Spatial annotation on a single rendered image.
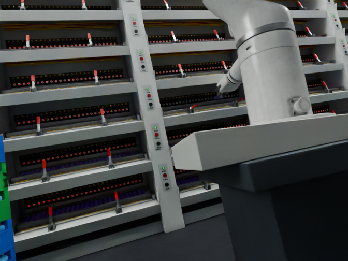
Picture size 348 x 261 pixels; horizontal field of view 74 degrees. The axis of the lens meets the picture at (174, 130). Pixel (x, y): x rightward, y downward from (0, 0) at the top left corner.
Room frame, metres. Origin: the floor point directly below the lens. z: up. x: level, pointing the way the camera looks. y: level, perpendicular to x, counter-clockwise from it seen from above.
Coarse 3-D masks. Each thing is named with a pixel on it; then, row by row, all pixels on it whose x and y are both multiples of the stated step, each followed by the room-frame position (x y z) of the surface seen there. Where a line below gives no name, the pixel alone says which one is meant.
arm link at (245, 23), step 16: (208, 0) 0.49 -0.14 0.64; (224, 0) 0.45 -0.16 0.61; (240, 0) 0.43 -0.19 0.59; (256, 0) 0.42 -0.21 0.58; (224, 16) 0.49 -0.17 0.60; (240, 16) 0.45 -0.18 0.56; (256, 16) 0.43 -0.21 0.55; (272, 16) 0.42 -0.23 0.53; (288, 16) 0.43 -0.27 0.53; (240, 32) 0.46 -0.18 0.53; (256, 32) 0.43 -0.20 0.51
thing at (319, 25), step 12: (300, 0) 1.65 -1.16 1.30; (312, 0) 1.57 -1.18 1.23; (324, 0) 1.51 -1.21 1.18; (336, 12) 1.53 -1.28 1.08; (312, 24) 1.62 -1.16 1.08; (324, 24) 1.54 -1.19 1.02; (336, 36) 1.51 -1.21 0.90; (312, 48) 1.67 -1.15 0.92; (324, 48) 1.59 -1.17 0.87; (336, 48) 1.52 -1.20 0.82; (324, 72) 1.64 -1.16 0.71; (336, 72) 1.57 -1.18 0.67; (336, 108) 1.64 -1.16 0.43
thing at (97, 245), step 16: (192, 208) 1.23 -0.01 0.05; (208, 208) 1.19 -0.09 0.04; (128, 224) 1.17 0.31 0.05; (144, 224) 1.10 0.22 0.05; (160, 224) 1.11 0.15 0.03; (64, 240) 1.11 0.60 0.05; (80, 240) 1.05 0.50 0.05; (96, 240) 1.02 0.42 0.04; (112, 240) 1.04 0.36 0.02; (128, 240) 1.06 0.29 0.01; (32, 256) 0.96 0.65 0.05; (48, 256) 0.97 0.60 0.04; (64, 256) 0.98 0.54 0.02
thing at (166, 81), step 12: (156, 72) 1.28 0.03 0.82; (168, 72) 1.31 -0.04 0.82; (180, 72) 1.33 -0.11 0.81; (192, 72) 1.35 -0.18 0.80; (204, 72) 1.26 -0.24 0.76; (216, 72) 1.29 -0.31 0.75; (156, 84) 1.11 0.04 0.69; (168, 84) 1.13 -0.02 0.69; (180, 84) 1.15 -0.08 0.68; (192, 84) 1.18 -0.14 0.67; (204, 84) 1.36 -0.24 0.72
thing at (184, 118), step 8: (192, 104) 1.34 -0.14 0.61; (200, 104) 1.36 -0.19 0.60; (200, 112) 1.17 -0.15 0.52; (208, 112) 1.18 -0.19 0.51; (216, 112) 1.20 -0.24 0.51; (224, 112) 1.21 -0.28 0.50; (232, 112) 1.23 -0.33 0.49; (240, 112) 1.25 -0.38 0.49; (168, 120) 1.12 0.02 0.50; (176, 120) 1.13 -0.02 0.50; (184, 120) 1.15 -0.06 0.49; (192, 120) 1.16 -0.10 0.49; (200, 120) 1.18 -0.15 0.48
